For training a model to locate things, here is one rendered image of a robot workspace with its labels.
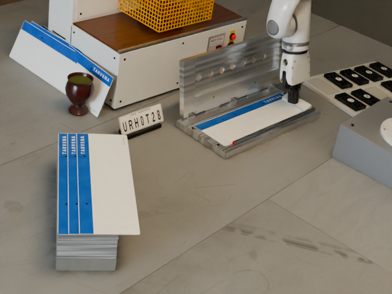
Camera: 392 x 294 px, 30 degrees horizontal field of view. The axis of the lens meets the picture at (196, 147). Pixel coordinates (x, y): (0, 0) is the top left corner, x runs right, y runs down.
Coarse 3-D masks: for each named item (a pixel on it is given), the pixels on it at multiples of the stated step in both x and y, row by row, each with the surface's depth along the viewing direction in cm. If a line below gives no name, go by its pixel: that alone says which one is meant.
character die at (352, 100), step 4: (344, 92) 247; (336, 96) 245; (340, 96) 245; (344, 96) 245; (348, 96) 245; (340, 100) 244; (344, 100) 242; (348, 100) 243; (352, 100) 243; (356, 100) 244; (348, 104) 241; (352, 104) 241; (356, 104) 241; (360, 104) 242; (364, 104) 242; (352, 108) 240; (356, 108) 239; (360, 108) 240; (364, 108) 242
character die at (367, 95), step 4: (352, 92) 249; (356, 92) 249; (360, 92) 249; (364, 92) 250; (356, 96) 248; (360, 96) 247; (364, 96) 247; (368, 96) 247; (372, 96) 248; (364, 100) 246; (368, 100) 245; (372, 100) 245; (376, 100) 246; (368, 104) 245; (372, 104) 244
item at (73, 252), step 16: (64, 144) 183; (64, 160) 177; (64, 176) 171; (64, 192) 166; (64, 208) 161; (64, 224) 157; (64, 240) 155; (80, 240) 156; (96, 240) 156; (112, 240) 157; (64, 256) 158; (80, 256) 158; (96, 256) 159; (112, 256) 160
